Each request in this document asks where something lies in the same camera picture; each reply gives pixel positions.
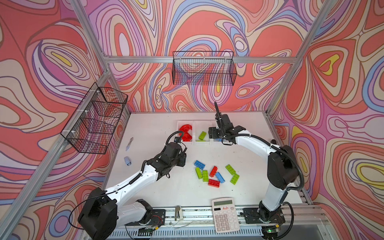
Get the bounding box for blue lego brick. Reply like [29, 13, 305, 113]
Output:
[194, 160, 206, 170]
[215, 172, 225, 184]

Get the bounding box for left wire basket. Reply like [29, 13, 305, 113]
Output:
[61, 83, 128, 155]

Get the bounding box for red arch piece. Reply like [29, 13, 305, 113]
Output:
[179, 124, 193, 133]

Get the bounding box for white calculator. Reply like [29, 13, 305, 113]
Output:
[212, 198, 240, 234]

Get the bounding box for back wire basket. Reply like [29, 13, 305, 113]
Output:
[172, 51, 238, 86]

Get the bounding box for wire basket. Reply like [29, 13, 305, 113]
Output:
[172, 51, 238, 86]
[61, 83, 128, 155]

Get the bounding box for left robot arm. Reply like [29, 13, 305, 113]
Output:
[78, 131, 187, 240]

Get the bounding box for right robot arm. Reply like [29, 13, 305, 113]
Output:
[209, 103, 304, 223]

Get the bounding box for red lego brick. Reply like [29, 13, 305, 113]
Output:
[208, 179, 220, 188]
[209, 166, 218, 178]
[182, 133, 193, 142]

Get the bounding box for small blue grey object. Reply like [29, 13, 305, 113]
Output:
[124, 156, 132, 166]

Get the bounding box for grey pen tool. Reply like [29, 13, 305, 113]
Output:
[126, 137, 134, 151]

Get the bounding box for left white bin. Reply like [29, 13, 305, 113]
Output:
[177, 120, 195, 146]

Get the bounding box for green lego brick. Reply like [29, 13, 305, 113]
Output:
[230, 173, 240, 185]
[225, 164, 236, 175]
[202, 170, 209, 182]
[196, 168, 203, 180]
[198, 131, 207, 142]

